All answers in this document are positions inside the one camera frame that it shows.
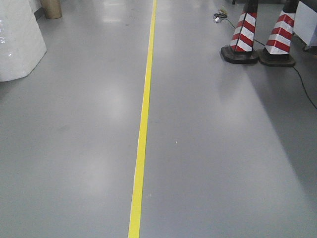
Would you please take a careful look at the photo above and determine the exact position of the left red white cone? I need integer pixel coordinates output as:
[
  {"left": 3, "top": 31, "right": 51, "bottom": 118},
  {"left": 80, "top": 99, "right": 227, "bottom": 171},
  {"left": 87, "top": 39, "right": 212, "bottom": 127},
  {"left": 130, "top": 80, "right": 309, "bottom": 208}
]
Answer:
[{"left": 221, "top": 0, "right": 259, "bottom": 64}]

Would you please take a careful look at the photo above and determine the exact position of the red white cone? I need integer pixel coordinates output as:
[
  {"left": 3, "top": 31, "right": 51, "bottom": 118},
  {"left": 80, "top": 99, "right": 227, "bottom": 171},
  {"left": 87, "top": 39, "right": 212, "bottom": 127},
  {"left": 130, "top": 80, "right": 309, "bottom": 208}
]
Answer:
[
  {"left": 221, "top": 0, "right": 259, "bottom": 64},
  {"left": 257, "top": 0, "right": 298, "bottom": 67}
]

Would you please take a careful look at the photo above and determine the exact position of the right red white cone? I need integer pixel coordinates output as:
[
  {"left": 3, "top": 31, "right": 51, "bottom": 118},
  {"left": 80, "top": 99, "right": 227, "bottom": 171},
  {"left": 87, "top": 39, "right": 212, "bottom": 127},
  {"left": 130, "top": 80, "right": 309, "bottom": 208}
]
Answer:
[{"left": 257, "top": 0, "right": 298, "bottom": 67}]

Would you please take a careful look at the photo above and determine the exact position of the brown cardboard tube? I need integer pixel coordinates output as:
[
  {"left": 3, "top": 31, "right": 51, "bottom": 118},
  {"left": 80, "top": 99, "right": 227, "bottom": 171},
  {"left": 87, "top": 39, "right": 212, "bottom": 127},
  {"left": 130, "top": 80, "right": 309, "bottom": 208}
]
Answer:
[{"left": 40, "top": 0, "right": 62, "bottom": 19}]

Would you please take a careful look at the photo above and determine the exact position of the white wrapped bundle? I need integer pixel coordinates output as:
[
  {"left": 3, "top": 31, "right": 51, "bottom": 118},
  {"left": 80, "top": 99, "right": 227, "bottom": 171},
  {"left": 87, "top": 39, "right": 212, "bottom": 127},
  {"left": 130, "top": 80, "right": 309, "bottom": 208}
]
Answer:
[{"left": 0, "top": 0, "right": 47, "bottom": 82}]

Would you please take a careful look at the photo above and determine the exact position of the white cabinet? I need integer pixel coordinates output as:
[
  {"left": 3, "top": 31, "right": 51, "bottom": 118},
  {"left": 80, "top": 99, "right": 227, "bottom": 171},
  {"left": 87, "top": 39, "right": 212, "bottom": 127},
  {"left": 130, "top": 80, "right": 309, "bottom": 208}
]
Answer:
[{"left": 294, "top": 0, "right": 317, "bottom": 47}]

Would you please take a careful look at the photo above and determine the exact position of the black floor cable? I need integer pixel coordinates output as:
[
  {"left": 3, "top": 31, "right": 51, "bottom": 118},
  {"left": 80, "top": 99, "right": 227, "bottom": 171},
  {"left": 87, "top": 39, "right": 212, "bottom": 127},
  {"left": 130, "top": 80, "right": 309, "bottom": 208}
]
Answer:
[{"left": 213, "top": 12, "right": 317, "bottom": 110}]

